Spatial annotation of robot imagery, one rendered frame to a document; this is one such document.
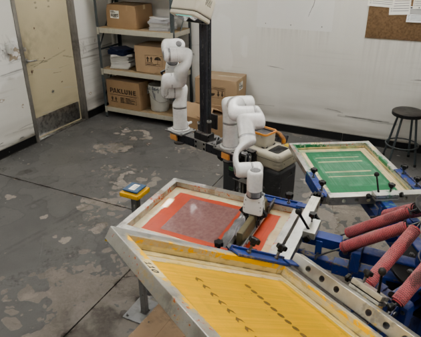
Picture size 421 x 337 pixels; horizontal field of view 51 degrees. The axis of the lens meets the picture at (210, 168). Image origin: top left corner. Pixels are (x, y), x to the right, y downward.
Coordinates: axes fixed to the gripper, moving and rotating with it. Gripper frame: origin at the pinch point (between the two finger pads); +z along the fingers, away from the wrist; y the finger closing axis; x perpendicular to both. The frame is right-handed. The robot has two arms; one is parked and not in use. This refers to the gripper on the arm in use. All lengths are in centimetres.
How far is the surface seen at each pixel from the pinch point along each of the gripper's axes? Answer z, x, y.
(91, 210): 102, -101, 197
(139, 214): 3, 14, 57
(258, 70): 22, -380, 132
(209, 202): 6.0, -16.7, 31.6
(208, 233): 6.0, 10.0, 19.3
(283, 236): 2.5, 1.8, -16.5
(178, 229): 6.0, 13.9, 34.2
